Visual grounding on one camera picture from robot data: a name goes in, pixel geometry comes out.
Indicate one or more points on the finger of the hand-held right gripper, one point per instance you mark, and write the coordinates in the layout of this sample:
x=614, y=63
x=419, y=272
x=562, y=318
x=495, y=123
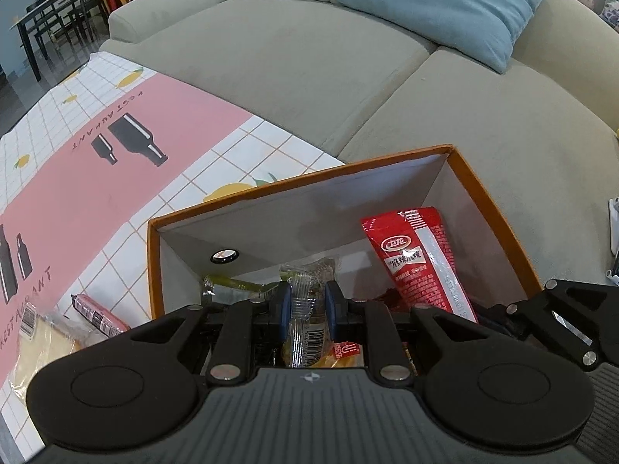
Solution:
x=570, y=319

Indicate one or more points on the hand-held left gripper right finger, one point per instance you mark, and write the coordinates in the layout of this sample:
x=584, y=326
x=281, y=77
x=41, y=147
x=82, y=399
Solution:
x=331, y=307

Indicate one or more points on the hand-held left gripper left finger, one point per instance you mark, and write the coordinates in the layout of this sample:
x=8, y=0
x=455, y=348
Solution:
x=284, y=310

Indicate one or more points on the clear cake packet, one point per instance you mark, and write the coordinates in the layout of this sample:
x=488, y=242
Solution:
x=307, y=321

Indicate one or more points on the green snack packet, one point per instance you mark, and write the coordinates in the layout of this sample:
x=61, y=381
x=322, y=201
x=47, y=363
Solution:
x=232, y=284

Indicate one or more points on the red spicy snack packet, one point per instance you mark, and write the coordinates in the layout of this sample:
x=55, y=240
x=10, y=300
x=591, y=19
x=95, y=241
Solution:
x=417, y=261

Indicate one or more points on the orange cardboard box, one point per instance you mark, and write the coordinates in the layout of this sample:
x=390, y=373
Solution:
x=314, y=208

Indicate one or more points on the pink sausage stick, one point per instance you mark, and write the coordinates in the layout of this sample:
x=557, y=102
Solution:
x=97, y=317

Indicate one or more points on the pink checked printed tablecloth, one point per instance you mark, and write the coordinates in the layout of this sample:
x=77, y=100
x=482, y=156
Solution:
x=96, y=169

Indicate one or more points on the sliced bread packet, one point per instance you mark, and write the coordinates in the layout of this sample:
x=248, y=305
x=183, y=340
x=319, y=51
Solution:
x=43, y=348

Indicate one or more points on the grey-green sofa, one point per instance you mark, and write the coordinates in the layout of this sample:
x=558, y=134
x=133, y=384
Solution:
x=290, y=58

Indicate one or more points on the blue pillow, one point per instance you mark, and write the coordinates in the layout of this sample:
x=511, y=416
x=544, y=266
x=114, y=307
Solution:
x=435, y=5

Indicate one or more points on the black dining chair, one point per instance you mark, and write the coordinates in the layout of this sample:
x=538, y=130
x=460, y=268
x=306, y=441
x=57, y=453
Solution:
x=72, y=14

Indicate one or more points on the black dining table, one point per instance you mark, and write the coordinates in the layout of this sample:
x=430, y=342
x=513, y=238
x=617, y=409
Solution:
x=46, y=13

